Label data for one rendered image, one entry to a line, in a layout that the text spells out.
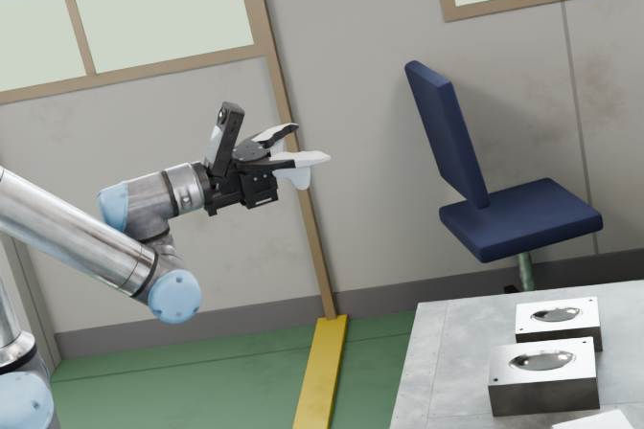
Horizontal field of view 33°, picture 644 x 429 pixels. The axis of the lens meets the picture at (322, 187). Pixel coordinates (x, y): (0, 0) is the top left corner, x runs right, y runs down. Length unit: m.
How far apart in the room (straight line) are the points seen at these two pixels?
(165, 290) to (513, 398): 0.82
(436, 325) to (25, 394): 1.15
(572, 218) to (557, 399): 1.66
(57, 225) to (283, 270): 2.91
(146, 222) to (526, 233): 2.16
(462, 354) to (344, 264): 2.02
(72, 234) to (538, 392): 0.98
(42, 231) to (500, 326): 1.23
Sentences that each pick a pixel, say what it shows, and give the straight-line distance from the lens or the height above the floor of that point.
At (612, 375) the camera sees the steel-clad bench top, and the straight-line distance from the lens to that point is 2.21.
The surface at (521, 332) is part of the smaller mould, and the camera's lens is 2.27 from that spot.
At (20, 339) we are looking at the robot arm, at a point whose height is 1.29.
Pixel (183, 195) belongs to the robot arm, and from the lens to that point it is 1.66.
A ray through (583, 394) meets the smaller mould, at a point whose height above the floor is 0.84.
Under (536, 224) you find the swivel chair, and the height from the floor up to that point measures 0.50.
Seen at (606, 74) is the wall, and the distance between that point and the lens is 4.08.
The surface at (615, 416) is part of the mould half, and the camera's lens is 1.89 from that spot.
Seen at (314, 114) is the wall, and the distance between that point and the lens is 4.11.
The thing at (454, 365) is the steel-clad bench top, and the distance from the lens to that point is 2.31.
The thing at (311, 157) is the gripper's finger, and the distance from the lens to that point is 1.65.
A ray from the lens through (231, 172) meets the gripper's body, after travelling 1.68.
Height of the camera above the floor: 1.94
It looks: 19 degrees down
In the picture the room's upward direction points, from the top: 13 degrees counter-clockwise
